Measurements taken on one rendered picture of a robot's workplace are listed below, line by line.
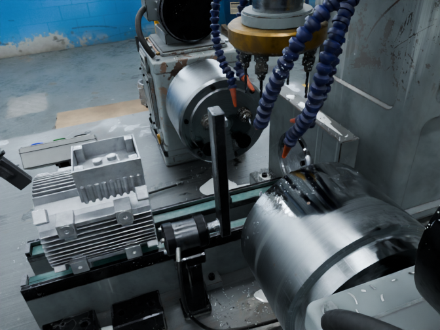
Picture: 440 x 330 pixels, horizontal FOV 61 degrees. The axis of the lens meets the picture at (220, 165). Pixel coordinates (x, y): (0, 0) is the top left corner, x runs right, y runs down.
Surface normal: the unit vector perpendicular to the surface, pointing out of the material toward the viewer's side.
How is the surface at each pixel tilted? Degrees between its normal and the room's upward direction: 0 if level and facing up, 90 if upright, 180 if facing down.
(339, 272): 36
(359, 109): 90
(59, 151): 57
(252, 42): 90
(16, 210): 0
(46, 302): 90
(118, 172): 90
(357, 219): 5
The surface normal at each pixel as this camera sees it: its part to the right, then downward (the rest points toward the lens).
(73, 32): 0.35, 0.50
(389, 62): -0.94, 0.22
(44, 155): 0.24, -0.03
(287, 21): 0.14, 0.54
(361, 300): -0.06, -0.84
